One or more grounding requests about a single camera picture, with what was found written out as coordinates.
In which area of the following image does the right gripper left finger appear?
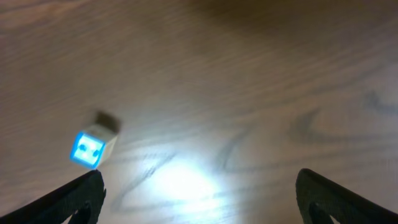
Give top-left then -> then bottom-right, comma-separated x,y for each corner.
1,170 -> 106,224

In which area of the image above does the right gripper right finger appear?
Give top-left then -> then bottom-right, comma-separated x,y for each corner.
295,169 -> 397,224

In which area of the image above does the blue number 2 block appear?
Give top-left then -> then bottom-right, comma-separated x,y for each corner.
70,124 -> 118,170

